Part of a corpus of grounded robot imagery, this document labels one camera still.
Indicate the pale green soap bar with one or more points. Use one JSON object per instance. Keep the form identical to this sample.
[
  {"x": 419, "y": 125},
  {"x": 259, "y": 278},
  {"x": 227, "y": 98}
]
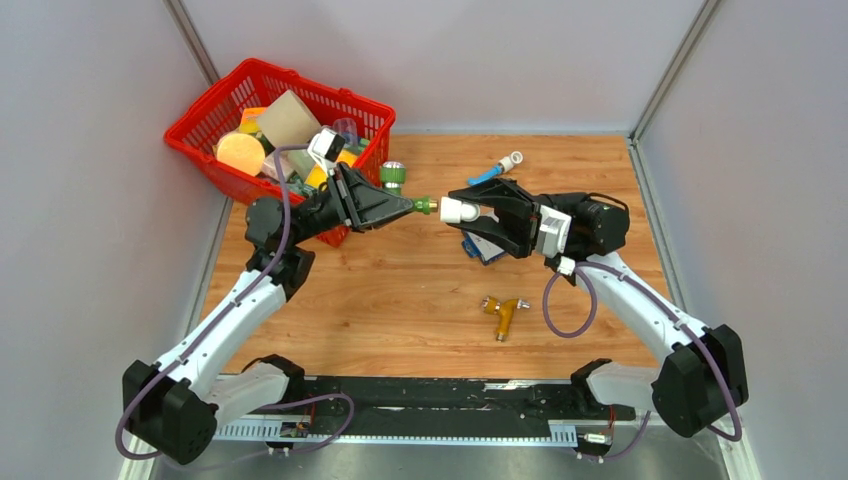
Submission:
[{"x": 301, "y": 162}]

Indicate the red plastic shopping basket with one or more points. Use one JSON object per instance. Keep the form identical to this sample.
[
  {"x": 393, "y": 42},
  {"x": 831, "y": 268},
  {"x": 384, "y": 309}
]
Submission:
[{"x": 256, "y": 83}]

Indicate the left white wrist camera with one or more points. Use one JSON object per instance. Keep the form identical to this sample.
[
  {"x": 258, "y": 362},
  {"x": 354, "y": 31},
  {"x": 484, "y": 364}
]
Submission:
[{"x": 324, "y": 149}]

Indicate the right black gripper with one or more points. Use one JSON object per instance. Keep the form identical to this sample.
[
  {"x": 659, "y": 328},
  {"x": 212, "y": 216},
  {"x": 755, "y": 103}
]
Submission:
[{"x": 522, "y": 220}]

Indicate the orange packet in basket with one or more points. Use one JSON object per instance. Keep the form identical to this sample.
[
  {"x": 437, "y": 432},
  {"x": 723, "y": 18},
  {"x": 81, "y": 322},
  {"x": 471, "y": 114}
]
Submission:
[{"x": 249, "y": 120}]

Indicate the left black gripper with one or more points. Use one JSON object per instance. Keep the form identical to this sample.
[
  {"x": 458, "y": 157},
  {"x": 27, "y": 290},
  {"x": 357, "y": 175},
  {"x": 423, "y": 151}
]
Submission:
[{"x": 350, "y": 193}]

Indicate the pink wrapped soap bar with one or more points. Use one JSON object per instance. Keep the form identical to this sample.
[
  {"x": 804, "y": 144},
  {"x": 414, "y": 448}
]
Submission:
[{"x": 277, "y": 167}]

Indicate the razor blister pack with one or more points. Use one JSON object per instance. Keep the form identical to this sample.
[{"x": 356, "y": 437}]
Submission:
[{"x": 483, "y": 250}]

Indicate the white pipe elbow fitting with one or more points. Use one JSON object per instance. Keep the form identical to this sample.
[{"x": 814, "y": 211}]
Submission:
[{"x": 454, "y": 211}]

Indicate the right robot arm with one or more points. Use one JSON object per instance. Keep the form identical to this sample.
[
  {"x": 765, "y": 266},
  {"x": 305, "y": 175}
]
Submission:
[{"x": 700, "y": 381}]

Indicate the orange round sponge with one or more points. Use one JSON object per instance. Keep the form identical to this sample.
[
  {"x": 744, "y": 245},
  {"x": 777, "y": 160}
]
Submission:
[{"x": 241, "y": 152}]

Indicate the yellow brass faucet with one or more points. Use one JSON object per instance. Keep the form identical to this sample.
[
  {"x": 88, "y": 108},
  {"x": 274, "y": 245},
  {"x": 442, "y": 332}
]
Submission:
[{"x": 504, "y": 311}]

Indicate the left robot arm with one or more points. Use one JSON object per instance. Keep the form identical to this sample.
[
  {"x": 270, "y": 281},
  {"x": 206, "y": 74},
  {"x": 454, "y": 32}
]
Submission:
[{"x": 173, "y": 406}]

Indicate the green water faucet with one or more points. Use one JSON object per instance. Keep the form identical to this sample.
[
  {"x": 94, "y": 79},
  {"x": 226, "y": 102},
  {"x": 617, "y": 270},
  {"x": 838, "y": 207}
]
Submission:
[{"x": 392, "y": 176}]

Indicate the blue faucet with white fitting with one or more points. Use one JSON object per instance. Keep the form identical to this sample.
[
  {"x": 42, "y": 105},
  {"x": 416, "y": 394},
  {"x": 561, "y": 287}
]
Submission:
[{"x": 502, "y": 166}]

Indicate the brown cardboard box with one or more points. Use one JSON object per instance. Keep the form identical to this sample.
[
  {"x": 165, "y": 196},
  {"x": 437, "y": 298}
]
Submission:
[{"x": 288, "y": 121}]

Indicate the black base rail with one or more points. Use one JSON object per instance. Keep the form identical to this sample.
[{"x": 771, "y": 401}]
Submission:
[{"x": 448, "y": 408}]

